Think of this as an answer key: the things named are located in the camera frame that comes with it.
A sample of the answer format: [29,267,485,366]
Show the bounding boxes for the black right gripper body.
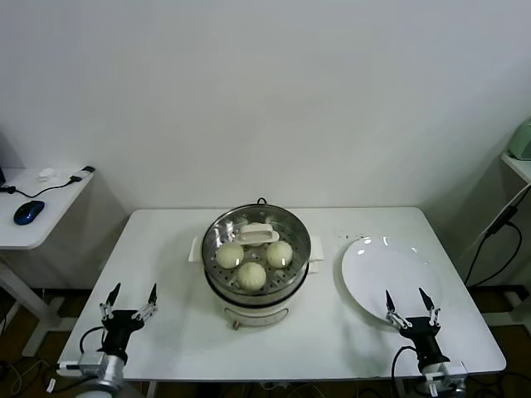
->
[400,317,451,366]

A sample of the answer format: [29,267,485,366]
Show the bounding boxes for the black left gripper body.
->
[101,310,144,353]

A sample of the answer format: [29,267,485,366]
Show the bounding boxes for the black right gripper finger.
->
[419,288,442,328]
[387,289,412,331]

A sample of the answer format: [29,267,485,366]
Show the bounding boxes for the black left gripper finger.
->
[131,283,158,320]
[99,283,122,321]

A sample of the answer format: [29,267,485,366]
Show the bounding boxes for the stainless steel steamer basket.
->
[200,203,312,303]

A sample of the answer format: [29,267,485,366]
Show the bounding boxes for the white round plate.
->
[340,235,444,327]

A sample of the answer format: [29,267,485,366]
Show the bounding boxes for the cream electric cooker base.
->
[188,234,324,332]

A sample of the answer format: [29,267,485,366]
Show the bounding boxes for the white side desk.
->
[0,167,95,358]

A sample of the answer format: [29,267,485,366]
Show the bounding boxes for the blue computer mouse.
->
[12,200,46,226]

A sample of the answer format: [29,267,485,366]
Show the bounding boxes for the white side shelf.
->
[499,151,531,183]

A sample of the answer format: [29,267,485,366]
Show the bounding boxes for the pale green appliance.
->
[508,117,531,161]

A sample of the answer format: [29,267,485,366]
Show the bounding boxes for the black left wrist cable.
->
[80,326,105,353]

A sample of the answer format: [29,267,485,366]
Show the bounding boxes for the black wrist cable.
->
[80,326,105,353]
[391,345,418,398]

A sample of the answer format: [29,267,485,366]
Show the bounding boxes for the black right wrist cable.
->
[391,345,418,398]

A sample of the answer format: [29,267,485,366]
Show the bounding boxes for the white hanging cable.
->
[458,182,531,256]

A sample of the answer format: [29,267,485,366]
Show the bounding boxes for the black hanging power cable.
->
[462,194,523,288]

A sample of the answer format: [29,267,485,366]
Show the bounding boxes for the black desk cable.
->
[0,176,82,199]

